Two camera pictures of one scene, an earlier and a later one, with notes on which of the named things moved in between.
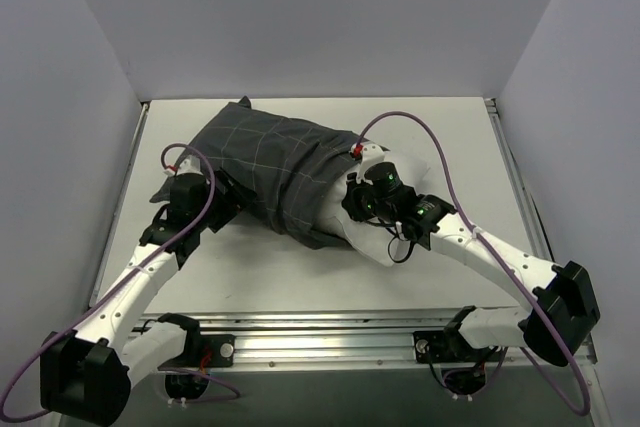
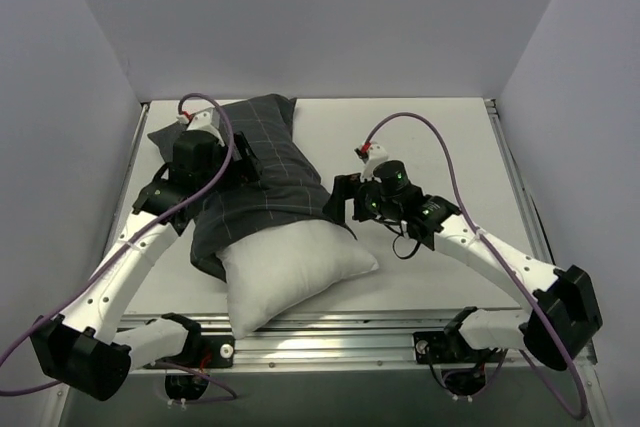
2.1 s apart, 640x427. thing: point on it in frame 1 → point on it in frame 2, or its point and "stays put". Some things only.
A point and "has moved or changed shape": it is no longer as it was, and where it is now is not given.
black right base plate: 447,346 stays put
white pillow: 373,238 → 271,271
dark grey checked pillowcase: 293,167 has moved or changed shape
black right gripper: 353,199 stays put
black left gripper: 226,199 → 247,161
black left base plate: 205,351 stays put
